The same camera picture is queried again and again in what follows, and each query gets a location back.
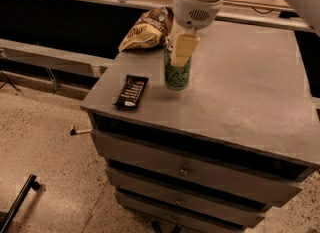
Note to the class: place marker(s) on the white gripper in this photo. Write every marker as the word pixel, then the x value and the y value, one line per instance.
pixel 194 10

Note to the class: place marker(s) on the green soda can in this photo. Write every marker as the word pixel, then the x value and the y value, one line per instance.
pixel 176 78

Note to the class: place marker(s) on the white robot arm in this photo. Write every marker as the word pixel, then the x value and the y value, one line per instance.
pixel 307 9

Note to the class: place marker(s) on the black rxbar chocolate wrapper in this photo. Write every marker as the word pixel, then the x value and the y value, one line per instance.
pixel 131 92

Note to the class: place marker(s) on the brown yellow chip bag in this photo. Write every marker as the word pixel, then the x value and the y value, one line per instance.
pixel 150 30

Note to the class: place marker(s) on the grey drawer cabinet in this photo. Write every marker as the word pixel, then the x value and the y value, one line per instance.
pixel 247 104

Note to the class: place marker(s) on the top grey drawer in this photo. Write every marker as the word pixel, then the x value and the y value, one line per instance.
pixel 194 173

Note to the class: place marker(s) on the grey drawer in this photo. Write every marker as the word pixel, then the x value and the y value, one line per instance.
pixel 173 215
pixel 181 198
pixel 194 173

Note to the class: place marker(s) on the middle grey drawer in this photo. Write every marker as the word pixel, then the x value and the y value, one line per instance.
pixel 181 198

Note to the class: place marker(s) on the bottom grey drawer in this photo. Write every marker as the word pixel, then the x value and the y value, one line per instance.
pixel 173 215

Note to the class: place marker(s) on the black metal bar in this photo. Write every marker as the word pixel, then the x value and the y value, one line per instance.
pixel 7 217

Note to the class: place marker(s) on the side drawer handle peg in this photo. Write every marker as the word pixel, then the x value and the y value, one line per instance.
pixel 74 131

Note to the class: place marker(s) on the grey metal rail frame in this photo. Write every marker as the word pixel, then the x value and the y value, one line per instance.
pixel 71 62

